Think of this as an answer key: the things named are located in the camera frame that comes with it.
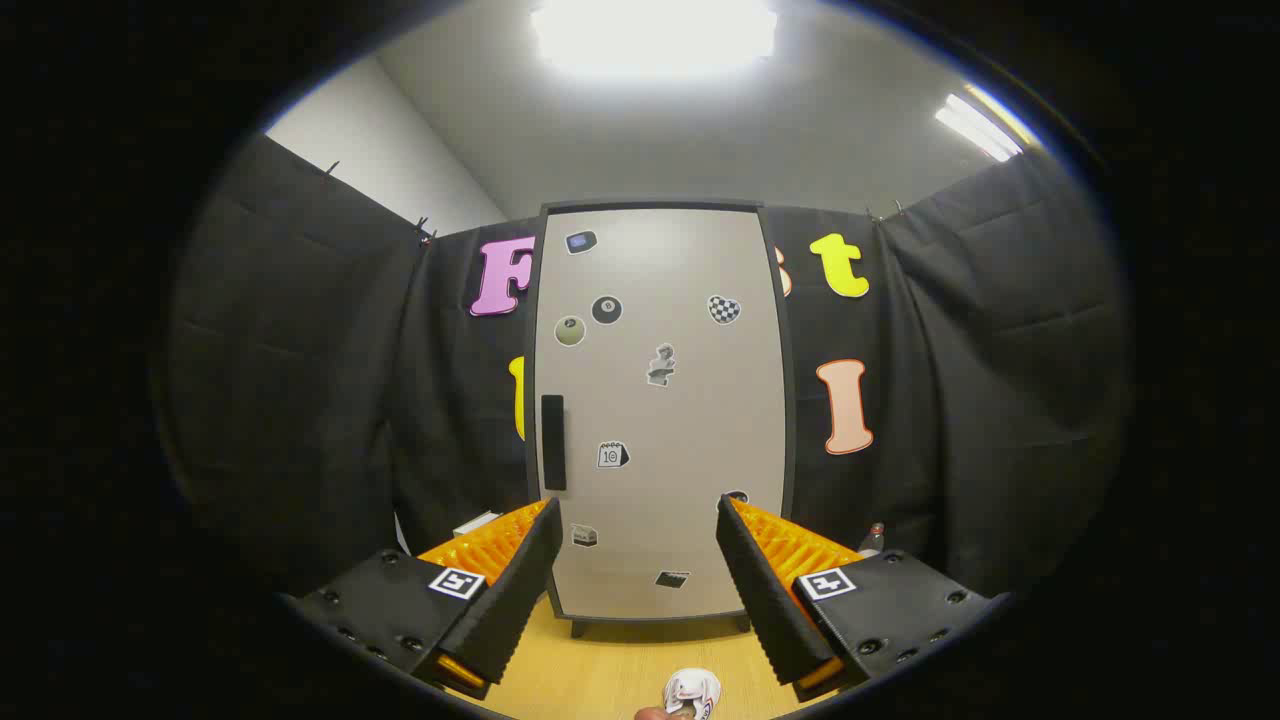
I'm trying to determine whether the black backdrop cloth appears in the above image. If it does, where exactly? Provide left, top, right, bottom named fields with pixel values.
left=150, top=130, right=1136, bottom=601

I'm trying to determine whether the white canvas shoe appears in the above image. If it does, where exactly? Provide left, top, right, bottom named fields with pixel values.
left=663, top=668, right=722, bottom=720

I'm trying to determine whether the black door handle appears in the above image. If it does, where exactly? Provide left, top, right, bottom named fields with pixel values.
left=541, top=394, right=567, bottom=492

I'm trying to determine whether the square ceiling light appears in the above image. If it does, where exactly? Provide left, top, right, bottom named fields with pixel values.
left=530, top=0, right=779, bottom=79

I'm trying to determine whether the grey shoe cabinet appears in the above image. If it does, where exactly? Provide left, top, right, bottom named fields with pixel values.
left=525, top=200, right=798, bottom=639

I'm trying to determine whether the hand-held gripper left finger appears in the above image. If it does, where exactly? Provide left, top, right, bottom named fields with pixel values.
left=290, top=497, right=564, bottom=701

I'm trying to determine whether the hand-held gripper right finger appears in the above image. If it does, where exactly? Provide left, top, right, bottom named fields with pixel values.
left=715, top=495, right=1009, bottom=703

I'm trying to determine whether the ceiling tube light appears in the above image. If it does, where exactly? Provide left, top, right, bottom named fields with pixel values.
left=934, top=84, right=1043, bottom=163

